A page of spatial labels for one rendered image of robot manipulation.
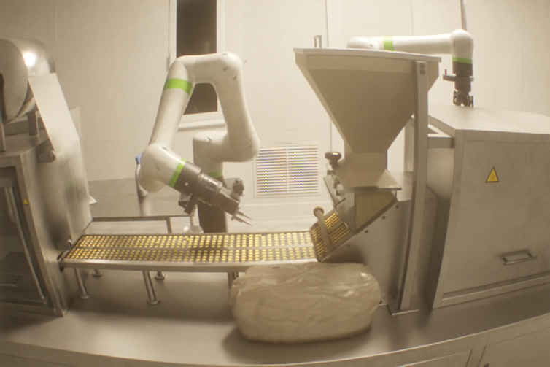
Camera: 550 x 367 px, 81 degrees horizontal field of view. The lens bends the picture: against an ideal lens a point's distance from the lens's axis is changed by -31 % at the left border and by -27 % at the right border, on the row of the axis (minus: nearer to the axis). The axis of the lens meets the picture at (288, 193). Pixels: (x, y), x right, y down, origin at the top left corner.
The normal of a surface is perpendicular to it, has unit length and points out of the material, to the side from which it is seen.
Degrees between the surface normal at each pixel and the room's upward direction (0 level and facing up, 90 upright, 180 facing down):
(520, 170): 90
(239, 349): 0
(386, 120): 114
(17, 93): 90
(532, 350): 90
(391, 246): 90
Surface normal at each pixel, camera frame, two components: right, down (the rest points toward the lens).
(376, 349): -0.03, -0.94
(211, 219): 0.09, 0.34
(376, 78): 0.07, 0.69
